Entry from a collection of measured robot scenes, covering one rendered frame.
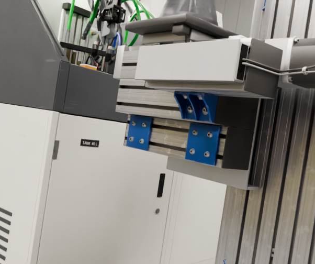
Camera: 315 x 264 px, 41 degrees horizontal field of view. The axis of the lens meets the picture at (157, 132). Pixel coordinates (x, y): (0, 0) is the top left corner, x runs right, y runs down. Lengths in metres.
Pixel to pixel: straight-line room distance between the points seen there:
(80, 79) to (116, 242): 0.65
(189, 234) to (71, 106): 0.94
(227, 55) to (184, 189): 1.28
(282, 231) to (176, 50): 0.46
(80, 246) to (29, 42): 0.73
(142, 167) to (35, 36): 0.63
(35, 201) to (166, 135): 0.55
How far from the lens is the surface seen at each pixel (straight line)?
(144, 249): 1.81
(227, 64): 0.70
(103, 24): 1.76
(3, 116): 1.59
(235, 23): 4.47
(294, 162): 0.97
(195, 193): 2.00
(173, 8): 1.02
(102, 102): 1.48
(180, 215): 1.94
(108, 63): 1.83
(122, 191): 1.61
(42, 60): 1.44
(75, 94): 1.40
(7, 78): 1.60
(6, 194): 1.54
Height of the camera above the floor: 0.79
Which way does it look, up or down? 1 degrees down
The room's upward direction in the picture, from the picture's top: 9 degrees clockwise
